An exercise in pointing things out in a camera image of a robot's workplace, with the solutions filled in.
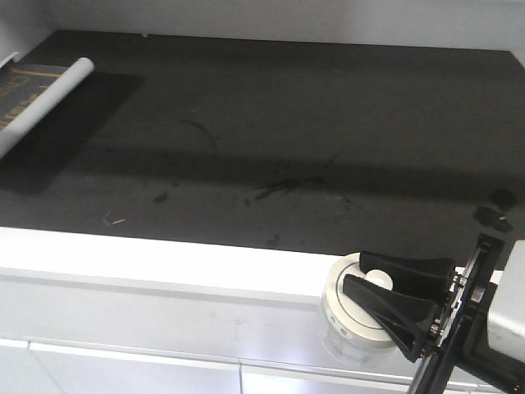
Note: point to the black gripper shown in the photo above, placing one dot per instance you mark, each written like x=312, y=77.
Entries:
x=407, y=319

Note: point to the glass jar with cream lid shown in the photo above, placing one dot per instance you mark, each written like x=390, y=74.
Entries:
x=350, y=334

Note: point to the white rolled paper tube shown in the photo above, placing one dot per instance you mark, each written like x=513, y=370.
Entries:
x=45, y=103

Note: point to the black poster sheet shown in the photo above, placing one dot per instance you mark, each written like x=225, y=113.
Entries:
x=21, y=84

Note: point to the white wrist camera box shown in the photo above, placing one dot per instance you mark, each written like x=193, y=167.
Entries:
x=505, y=322

